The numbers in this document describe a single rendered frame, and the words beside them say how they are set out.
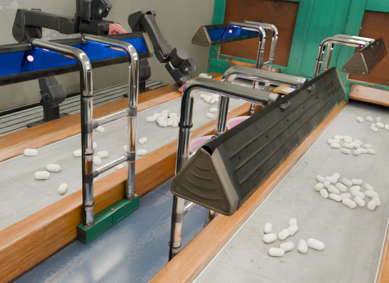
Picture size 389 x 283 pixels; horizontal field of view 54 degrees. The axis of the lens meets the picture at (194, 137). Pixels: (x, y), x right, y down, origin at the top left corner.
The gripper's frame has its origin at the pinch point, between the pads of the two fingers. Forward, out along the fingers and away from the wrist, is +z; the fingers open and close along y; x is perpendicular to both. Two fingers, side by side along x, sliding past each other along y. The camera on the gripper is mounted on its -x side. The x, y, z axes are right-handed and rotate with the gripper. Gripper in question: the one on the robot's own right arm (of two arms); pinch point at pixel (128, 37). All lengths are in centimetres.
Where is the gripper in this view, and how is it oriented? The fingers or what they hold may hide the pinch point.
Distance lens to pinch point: 134.0
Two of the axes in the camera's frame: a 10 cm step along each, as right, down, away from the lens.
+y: 4.8, -2.9, 8.3
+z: 8.7, 2.7, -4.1
